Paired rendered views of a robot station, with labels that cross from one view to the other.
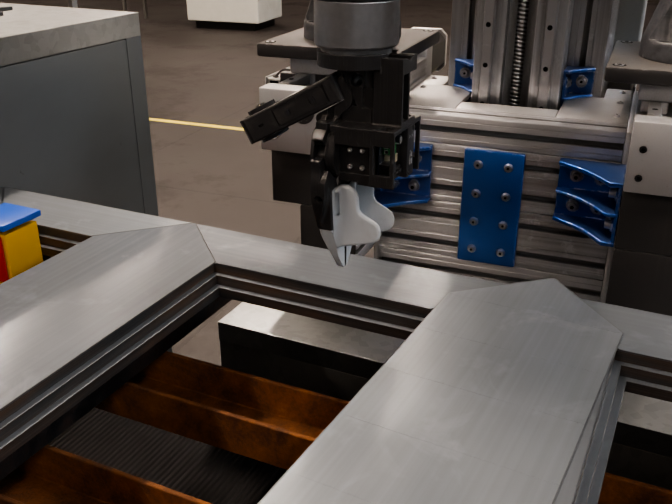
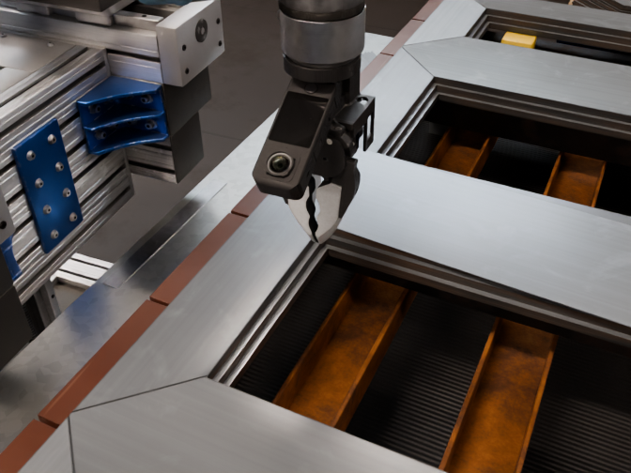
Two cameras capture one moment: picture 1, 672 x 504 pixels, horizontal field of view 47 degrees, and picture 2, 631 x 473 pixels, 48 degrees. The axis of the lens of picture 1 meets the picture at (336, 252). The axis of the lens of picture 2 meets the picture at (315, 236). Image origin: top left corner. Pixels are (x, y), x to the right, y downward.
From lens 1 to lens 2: 0.93 m
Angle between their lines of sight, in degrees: 75
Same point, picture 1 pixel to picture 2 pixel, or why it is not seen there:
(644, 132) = (181, 34)
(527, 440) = (487, 200)
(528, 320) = not seen: hidden behind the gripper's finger
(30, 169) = not seen: outside the picture
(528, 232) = (79, 182)
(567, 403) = (444, 180)
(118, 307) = (320, 451)
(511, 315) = not seen: hidden behind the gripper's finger
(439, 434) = (491, 233)
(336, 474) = (547, 278)
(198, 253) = (176, 395)
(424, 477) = (536, 242)
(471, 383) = (429, 215)
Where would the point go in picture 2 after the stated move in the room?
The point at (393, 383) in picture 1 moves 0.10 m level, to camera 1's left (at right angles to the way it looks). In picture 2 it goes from (437, 250) to (449, 310)
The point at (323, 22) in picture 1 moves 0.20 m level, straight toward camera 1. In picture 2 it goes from (350, 38) to (585, 36)
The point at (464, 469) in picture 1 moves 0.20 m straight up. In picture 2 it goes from (523, 226) to (559, 75)
